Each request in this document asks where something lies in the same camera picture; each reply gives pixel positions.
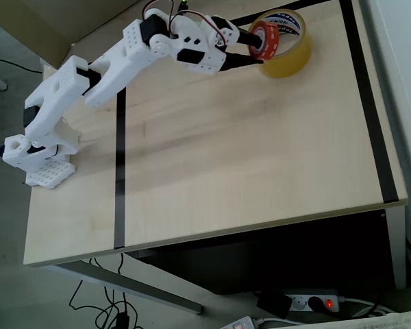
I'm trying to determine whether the red tape roll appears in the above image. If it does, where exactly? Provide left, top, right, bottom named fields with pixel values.
left=249, top=19, right=281, bottom=61

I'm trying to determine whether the black tape strip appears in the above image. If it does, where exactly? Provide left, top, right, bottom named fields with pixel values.
left=113, top=89, right=130, bottom=250
left=231, top=0, right=333, bottom=28
left=338, top=0, right=401, bottom=204

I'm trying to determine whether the yellow packing tape roll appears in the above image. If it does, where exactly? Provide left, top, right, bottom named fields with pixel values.
left=245, top=8, right=312, bottom=79

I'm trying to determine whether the brown cardboard box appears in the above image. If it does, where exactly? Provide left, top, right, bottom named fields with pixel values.
left=0, top=0, right=141, bottom=71

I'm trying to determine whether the black power adapter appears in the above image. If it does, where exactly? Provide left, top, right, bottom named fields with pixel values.
left=256, top=291, right=293, bottom=319

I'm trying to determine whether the white power strip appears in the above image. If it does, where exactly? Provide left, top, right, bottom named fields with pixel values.
left=282, top=289, right=345, bottom=313

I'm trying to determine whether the black round plug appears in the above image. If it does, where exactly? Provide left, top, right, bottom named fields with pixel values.
left=307, top=296, right=325, bottom=313

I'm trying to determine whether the printed paper sheet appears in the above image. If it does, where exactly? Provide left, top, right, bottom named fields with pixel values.
left=273, top=308, right=411, bottom=329

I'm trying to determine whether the red white servo cable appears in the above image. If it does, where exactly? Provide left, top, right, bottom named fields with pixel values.
left=184, top=10, right=226, bottom=47

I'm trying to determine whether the grey metal table frame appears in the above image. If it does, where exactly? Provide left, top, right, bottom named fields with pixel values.
left=44, top=205, right=408, bottom=315

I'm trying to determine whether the grey power strip red switch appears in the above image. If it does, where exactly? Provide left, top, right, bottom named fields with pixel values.
left=221, top=315, right=258, bottom=329

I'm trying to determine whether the thin black floor cable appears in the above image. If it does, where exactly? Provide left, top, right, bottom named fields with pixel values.
left=69, top=253, right=140, bottom=329

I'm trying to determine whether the white power cable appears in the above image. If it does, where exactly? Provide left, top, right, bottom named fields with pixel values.
left=338, top=296, right=395, bottom=318

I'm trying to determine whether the black inline cable box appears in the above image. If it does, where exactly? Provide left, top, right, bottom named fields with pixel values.
left=115, top=310, right=131, bottom=329

